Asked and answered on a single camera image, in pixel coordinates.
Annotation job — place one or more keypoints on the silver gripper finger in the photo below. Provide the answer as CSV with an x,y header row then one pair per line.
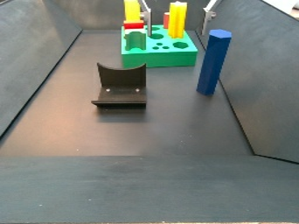
x,y
145,16
209,14

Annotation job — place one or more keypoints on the blue hexagon prism block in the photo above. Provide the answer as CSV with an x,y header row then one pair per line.
x,y
213,59

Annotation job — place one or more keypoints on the green foam shape board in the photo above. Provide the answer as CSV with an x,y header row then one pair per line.
x,y
163,52

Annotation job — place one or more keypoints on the yellow rectangular prism block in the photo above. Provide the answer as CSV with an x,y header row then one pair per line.
x,y
132,10

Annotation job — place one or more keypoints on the red square block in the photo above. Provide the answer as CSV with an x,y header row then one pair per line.
x,y
133,24

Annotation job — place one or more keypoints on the yellow star prism block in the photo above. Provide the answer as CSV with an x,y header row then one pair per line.
x,y
177,11

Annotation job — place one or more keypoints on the green notched block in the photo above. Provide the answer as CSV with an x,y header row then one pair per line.
x,y
135,40

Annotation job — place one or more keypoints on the black curved stand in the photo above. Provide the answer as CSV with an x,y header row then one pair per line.
x,y
121,86

